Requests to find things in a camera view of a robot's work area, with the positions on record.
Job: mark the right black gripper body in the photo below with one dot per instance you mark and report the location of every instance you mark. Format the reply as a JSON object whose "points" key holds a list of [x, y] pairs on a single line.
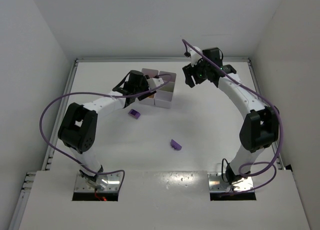
{"points": [[190, 75]]}

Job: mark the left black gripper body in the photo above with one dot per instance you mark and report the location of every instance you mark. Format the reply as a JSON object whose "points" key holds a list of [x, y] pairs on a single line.
{"points": [[144, 95]]}

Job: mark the purple arch lego with red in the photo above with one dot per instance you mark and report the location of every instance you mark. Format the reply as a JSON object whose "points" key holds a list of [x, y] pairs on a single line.
{"points": [[135, 114]]}

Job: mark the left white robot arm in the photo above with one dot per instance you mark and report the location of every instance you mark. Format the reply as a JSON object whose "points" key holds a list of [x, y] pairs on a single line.
{"points": [[79, 125]]}

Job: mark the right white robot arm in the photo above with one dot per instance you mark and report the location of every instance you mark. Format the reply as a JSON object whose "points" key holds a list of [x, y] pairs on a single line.
{"points": [[260, 126]]}

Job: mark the white six-compartment container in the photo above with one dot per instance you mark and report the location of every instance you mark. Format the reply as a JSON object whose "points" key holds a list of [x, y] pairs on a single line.
{"points": [[164, 96]]}

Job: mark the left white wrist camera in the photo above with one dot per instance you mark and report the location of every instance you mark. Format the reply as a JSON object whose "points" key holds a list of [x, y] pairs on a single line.
{"points": [[155, 83]]}

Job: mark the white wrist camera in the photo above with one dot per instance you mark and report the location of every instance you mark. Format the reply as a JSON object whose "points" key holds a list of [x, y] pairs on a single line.
{"points": [[193, 56], [155, 83]]}

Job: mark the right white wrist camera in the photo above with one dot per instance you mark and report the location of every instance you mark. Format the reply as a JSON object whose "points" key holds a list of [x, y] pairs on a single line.
{"points": [[193, 56]]}

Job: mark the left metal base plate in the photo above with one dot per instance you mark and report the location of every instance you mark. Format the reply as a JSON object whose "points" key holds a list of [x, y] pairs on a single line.
{"points": [[104, 184]]}

